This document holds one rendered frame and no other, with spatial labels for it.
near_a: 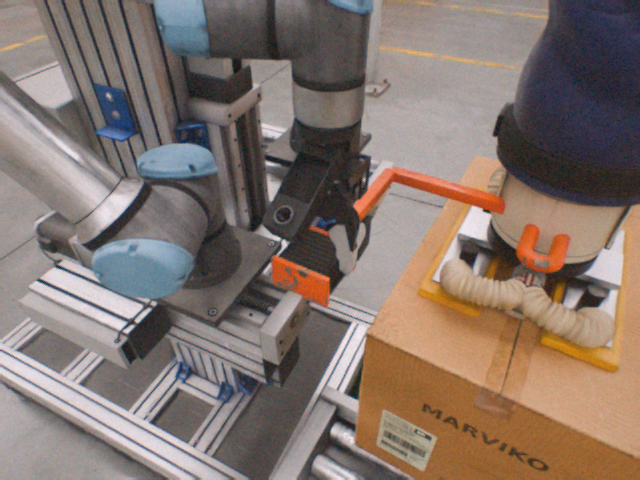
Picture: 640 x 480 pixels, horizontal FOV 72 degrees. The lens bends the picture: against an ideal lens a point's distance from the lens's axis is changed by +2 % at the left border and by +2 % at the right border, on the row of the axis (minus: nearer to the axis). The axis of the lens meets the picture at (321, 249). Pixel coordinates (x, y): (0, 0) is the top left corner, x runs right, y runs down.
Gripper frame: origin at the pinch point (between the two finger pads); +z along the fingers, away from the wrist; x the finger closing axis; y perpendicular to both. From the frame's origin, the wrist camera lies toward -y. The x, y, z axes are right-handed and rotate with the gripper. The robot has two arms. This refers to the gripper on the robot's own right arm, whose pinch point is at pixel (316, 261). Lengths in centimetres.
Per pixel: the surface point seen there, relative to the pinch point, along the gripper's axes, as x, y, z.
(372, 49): 133, 319, 81
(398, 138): 76, 251, 116
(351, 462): -7, 6, 71
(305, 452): 2, -1, 61
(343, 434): -3, 9, 65
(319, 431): 1, 5, 60
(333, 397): 2, 13, 59
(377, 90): 122, 314, 112
